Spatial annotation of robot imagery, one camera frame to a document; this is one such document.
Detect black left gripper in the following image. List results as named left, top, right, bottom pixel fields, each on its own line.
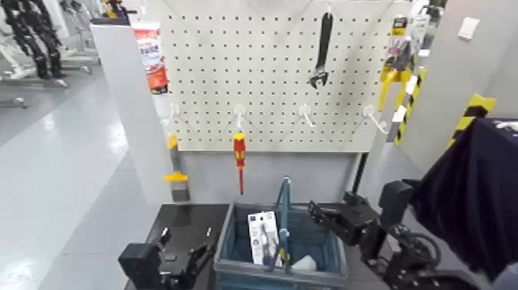
left=157, top=226, right=216, bottom=290

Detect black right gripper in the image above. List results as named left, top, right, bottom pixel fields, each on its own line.
left=307, top=193, right=382, bottom=246

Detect yellow handled paint roller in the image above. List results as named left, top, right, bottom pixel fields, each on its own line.
left=278, top=248, right=318, bottom=272

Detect white packaged hand tool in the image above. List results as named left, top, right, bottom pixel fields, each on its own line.
left=247, top=211, right=284, bottom=268

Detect white pegboard hook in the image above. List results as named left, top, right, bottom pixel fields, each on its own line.
left=362, top=105, right=389, bottom=136
left=161, top=103, right=181, bottom=129
left=298, top=104, right=316, bottom=129
left=233, top=104, right=247, bottom=130

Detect red and yellow screwdriver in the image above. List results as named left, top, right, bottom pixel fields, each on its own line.
left=233, top=132, right=247, bottom=195

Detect white partition column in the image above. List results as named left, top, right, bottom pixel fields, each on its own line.
left=89, top=23, right=176, bottom=204

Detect long yellow black hazard strip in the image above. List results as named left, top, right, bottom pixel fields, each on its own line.
left=393, top=68, right=428, bottom=147

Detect person's dark clothed torso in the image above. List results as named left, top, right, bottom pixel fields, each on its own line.
left=409, top=117, right=518, bottom=290

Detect white perforated pegboard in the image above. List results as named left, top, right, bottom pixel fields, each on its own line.
left=160, top=0, right=412, bottom=153

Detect short yellow black hazard corner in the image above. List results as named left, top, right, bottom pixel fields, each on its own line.
left=446, top=93, right=497, bottom=152

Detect black adjustable wrench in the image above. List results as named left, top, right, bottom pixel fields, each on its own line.
left=308, top=12, right=334, bottom=90

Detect red and white sealant tube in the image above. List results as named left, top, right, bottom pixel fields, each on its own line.
left=131, top=20, right=173, bottom=123

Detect black humanoid robot on stand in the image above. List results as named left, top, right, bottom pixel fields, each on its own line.
left=0, top=0, right=69, bottom=81

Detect blue plastic crate with handle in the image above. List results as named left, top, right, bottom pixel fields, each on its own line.
left=214, top=176, right=349, bottom=290

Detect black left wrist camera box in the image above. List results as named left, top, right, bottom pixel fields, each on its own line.
left=117, top=241, right=161, bottom=290

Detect black pegboard stand post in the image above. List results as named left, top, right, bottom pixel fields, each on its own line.
left=351, top=152, right=370, bottom=196

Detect yellow handled paint brush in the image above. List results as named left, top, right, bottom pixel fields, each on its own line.
left=163, top=133, right=190, bottom=203

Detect packaged yellow handled pliers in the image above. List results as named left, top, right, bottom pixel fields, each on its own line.
left=377, top=15, right=431, bottom=113

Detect white wall switch plate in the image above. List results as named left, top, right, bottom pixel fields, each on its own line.
left=457, top=16, right=481, bottom=41

